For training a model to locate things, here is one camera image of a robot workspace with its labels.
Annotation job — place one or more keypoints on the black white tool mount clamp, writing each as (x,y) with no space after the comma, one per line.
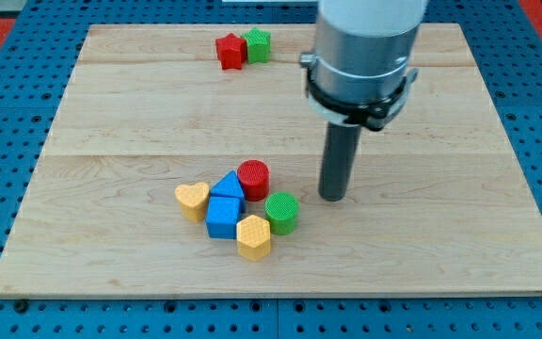
(351,100)

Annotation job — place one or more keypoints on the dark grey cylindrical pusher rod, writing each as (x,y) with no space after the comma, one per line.
(337,162)

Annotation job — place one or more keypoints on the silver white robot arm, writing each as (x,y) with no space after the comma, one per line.
(367,37)

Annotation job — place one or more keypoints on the green star block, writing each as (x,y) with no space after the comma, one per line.
(258,45)

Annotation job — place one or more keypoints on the red star block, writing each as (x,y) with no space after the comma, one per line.
(231,51)

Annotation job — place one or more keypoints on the green cylinder block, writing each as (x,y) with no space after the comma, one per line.
(281,210)

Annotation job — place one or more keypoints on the red cylinder block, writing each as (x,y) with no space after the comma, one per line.
(254,178)

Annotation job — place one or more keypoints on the light wooden board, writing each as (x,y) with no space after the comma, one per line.
(437,205)

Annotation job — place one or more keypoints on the blue triangle block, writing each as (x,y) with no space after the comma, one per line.
(230,187)

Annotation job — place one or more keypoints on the yellow hexagon block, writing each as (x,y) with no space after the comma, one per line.
(253,238)

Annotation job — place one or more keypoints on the blue cube block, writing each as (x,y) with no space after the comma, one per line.
(222,216)

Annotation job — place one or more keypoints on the yellow heart block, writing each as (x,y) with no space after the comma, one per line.
(193,200)

